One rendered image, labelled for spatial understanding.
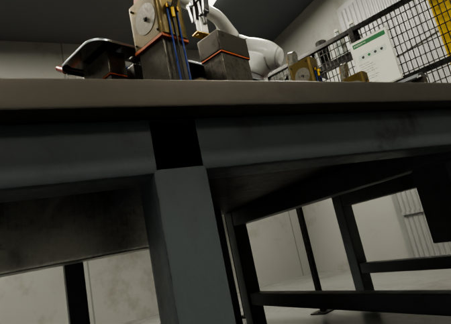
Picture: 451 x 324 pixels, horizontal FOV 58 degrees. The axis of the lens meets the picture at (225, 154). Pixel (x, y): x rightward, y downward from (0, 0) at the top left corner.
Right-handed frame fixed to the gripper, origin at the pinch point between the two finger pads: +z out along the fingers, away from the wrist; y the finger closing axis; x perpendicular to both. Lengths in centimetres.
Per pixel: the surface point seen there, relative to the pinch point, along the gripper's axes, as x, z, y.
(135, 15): -46, 30, 34
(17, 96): -78, 68, 61
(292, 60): 19.9, 23.1, 22.9
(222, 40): -23, 32, 35
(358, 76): 54, 25, 25
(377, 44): 113, -13, 8
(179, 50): -41, 43, 41
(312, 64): 21.0, 28.4, 29.6
